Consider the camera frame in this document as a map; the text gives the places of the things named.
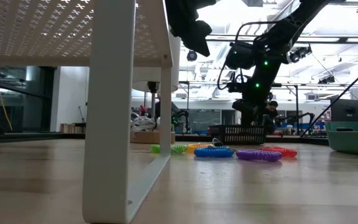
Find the purple coil wristband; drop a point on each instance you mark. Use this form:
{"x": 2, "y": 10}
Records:
{"x": 258, "y": 155}

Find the green coil wristband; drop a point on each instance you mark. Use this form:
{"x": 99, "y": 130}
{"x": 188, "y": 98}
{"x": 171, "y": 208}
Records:
{"x": 179, "y": 149}

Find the black aluminium table frame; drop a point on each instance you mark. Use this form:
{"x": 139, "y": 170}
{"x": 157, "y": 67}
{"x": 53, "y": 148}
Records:
{"x": 291, "y": 140}

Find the orange-yellow coil wristband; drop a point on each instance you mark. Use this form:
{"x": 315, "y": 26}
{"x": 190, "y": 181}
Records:
{"x": 197, "y": 146}

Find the person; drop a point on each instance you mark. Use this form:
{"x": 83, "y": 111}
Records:
{"x": 273, "y": 105}

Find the black overhead rig bar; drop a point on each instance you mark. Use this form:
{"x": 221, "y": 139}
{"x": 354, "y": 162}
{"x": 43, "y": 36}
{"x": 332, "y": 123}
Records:
{"x": 322, "y": 39}

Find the round black overhead camera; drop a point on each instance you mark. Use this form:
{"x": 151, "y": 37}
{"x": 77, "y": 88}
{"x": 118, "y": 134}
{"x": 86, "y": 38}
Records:
{"x": 192, "y": 55}

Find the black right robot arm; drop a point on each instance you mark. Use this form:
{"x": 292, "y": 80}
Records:
{"x": 291, "y": 25}

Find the white perforated metal shelf riser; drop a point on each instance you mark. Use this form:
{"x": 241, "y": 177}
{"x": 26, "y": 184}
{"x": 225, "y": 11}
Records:
{"x": 109, "y": 124}

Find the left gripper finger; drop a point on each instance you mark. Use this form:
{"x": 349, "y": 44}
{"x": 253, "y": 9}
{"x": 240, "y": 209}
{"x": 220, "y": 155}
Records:
{"x": 200, "y": 37}

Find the black ceiling spotlight cluster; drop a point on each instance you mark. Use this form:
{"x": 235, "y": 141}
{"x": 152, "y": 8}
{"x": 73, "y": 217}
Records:
{"x": 301, "y": 53}

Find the blue coil wristband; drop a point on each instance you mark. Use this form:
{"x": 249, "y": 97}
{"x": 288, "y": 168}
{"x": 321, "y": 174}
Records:
{"x": 213, "y": 152}

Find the black mesh basket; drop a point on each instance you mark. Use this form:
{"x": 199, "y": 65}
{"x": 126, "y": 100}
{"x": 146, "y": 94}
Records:
{"x": 241, "y": 135}

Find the black background rig frame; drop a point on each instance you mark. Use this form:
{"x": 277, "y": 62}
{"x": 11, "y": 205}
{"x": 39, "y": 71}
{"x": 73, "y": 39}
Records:
{"x": 296, "y": 96}

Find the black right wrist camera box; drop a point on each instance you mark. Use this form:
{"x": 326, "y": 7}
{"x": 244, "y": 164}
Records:
{"x": 241, "y": 57}

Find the wooden slat crate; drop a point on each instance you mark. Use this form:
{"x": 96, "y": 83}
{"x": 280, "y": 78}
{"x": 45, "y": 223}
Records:
{"x": 71, "y": 128}

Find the red coil wristband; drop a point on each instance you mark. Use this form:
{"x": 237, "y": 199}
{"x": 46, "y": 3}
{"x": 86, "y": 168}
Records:
{"x": 286, "y": 152}

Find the dark computer monitor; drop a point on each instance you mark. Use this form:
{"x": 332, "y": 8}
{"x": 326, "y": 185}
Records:
{"x": 346, "y": 110}

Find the teal plastic bin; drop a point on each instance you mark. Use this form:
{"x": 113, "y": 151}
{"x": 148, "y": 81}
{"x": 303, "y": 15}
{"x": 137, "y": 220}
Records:
{"x": 353, "y": 140}

